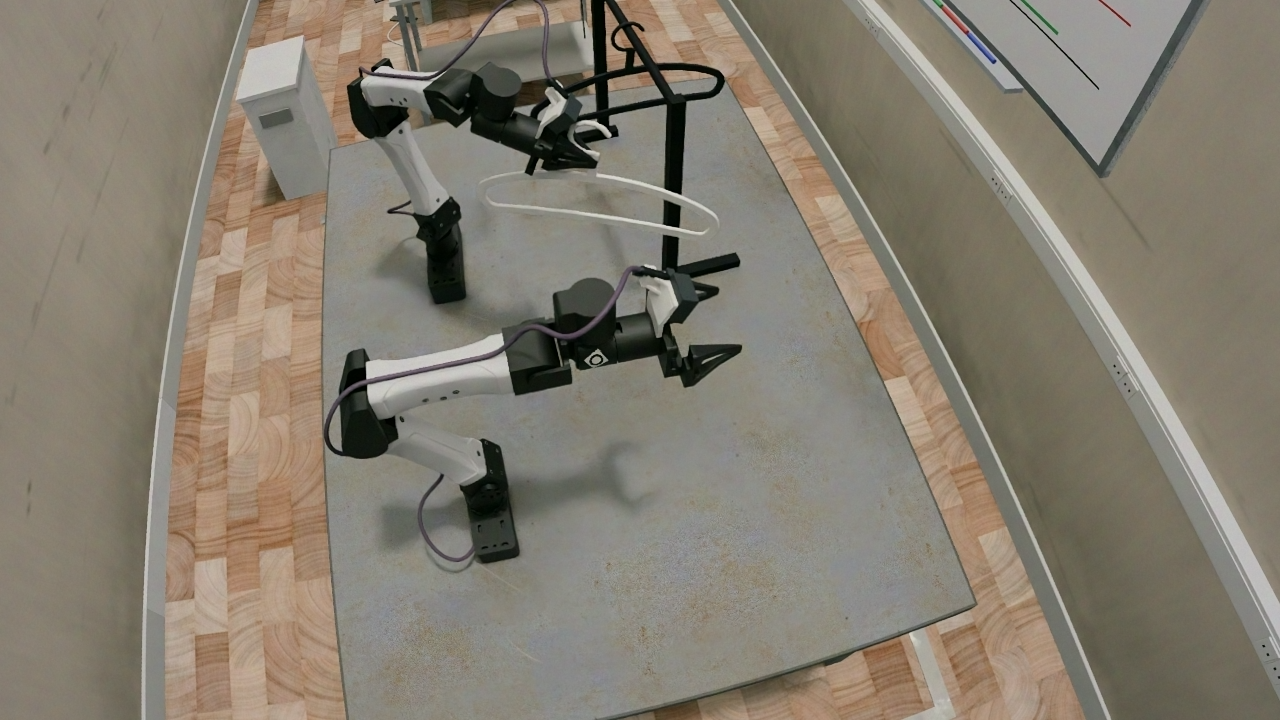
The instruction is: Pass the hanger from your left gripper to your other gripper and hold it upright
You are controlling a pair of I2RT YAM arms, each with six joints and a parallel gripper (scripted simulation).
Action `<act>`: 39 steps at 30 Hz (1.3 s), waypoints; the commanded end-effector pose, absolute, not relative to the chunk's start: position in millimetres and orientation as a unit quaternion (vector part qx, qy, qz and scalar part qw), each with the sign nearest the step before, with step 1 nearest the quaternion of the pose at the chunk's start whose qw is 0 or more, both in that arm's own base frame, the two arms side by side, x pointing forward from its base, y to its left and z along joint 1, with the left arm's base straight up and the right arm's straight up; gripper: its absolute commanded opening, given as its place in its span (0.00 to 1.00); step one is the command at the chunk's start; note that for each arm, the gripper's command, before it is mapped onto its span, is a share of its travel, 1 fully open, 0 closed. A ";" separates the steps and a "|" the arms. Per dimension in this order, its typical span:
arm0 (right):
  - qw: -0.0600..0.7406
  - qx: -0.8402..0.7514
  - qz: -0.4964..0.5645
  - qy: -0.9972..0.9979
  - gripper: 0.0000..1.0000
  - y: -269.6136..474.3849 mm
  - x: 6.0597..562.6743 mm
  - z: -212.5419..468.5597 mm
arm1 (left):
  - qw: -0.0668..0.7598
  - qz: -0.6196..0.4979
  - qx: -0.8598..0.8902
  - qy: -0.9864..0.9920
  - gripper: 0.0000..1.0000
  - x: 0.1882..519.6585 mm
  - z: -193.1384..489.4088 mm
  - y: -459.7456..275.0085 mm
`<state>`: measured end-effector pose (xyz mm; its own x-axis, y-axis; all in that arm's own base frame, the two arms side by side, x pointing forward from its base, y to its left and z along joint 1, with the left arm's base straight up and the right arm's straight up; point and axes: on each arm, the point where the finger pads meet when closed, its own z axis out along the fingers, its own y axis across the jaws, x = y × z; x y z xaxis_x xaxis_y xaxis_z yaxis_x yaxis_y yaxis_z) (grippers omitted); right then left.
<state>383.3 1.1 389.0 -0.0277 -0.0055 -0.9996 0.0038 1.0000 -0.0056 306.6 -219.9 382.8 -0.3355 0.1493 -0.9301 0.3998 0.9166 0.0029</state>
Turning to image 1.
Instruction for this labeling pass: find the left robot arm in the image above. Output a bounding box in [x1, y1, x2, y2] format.
[347, 61, 522, 290]

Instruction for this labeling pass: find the black metal rack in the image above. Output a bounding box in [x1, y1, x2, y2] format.
[577, 0, 740, 279]

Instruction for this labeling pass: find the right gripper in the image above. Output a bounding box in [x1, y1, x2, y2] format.
[614, 265, 742, 388]

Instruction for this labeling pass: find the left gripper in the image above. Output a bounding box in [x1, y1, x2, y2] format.
[499, 79, 598, 176]

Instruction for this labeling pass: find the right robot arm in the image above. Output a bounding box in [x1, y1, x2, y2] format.
[339, 278, 622, 556]

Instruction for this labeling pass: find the black clothes hanger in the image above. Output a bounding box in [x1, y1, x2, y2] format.
[530, 20, 724, 124]

